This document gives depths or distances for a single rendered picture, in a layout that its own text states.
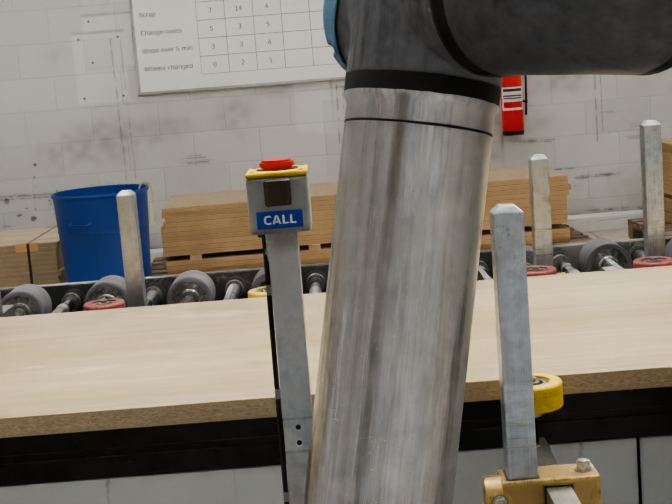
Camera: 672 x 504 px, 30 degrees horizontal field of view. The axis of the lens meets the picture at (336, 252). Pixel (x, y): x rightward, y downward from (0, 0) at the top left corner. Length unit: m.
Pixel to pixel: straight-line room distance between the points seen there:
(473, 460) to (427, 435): 0.83
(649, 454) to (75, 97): 7.20
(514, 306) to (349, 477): 0.60
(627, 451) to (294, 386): 0.52
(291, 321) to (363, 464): 0.57
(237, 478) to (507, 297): 0.49
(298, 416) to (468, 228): 0.62
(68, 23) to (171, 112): 0.90
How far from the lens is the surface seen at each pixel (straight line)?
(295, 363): 1.45
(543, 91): 8.70
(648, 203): 2.60
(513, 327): 1.45
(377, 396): 0.88
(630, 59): 0.85
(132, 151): 8.63
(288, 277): 1.43
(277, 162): 1.41
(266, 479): 1.72
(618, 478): 1.77
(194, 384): 1.78
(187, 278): 2.96
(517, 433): 1.49
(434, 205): 0.87
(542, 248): 2.56
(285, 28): 8.51
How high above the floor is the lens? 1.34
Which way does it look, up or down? 9 degrees down
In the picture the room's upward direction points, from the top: 4 degrees counter-clockwise
